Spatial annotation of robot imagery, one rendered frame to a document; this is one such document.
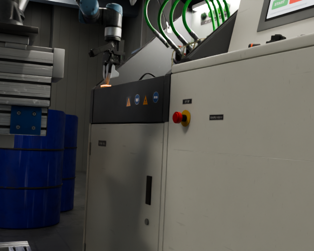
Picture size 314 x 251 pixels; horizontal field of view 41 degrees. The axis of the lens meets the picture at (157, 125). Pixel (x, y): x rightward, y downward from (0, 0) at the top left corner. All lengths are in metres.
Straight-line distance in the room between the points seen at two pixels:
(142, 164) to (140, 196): 0.12
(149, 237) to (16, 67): 0.71
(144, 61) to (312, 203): 1.37
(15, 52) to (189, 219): 0.71
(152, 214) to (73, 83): 7.31
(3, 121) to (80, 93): 7.37
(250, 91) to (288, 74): 0.12
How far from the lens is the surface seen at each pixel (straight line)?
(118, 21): 1.94
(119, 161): 1.68
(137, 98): 1.58
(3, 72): 1.30
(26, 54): 1.31
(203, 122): 1.22
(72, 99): 8.62
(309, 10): 1.34
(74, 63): 8.72
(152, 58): 2.14
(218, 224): 1.17
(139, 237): 1.55
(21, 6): 2.01
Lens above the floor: 0.73
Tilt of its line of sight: 2 degrees up
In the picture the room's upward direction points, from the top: 3 degrees clockwise
